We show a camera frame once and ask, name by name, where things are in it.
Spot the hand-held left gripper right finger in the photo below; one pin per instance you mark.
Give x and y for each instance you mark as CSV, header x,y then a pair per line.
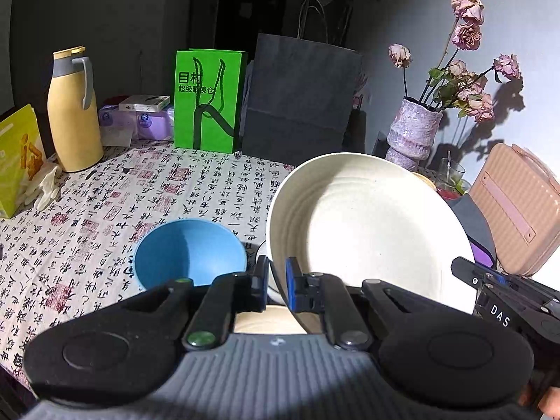
x,y
293,284

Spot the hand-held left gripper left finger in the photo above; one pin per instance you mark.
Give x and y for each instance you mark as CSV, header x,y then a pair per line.
x,y
262,280

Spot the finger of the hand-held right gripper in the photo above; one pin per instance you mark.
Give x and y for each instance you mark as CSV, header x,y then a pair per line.
x,y
494,281

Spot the white bowl with black rim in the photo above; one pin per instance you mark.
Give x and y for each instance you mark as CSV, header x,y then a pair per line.
x,y
276,289

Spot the cream round plate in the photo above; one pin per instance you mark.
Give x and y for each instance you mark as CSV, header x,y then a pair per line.
x,y
267,321
372,236

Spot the blue bowl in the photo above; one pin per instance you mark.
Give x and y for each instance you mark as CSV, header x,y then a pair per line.
x,y
188,249

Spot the person's right hand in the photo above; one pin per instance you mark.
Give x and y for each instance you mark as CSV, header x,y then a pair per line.
x,y
549,404

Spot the purple and grey pouch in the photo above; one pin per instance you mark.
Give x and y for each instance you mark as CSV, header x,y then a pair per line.
x,y
477,227

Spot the pink hard-shell case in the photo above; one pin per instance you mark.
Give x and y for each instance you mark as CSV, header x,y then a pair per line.
x,y
516,210

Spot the clear glass cup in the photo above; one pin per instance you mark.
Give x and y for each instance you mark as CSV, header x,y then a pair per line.
x,y
455,175

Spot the yellow mug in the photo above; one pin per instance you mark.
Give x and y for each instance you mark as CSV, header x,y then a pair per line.
x,y
426,180

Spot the calligraphy printed tablecloth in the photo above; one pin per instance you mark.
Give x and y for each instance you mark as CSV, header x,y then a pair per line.
x,y
109,210

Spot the dark grey paper bag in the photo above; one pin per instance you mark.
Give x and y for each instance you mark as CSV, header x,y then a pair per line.
x,y
297,109

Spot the green paper bag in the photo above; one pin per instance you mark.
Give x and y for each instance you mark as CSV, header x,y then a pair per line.
x,y
188,118

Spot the small white flat box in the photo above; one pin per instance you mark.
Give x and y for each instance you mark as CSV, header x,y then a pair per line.
x,y
144,103

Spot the white rubber gloves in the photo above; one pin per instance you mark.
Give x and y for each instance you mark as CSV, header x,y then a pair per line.
x,y
43,183

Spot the yellow thermos jug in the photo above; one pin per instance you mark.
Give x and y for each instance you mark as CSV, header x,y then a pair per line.
x,y
74,131

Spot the bunch of dried pink roses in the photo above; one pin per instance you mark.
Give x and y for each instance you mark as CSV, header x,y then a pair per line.
x,y
468,35

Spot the yellow-green snack box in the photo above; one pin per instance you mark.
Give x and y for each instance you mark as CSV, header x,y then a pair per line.
x,y
17,157

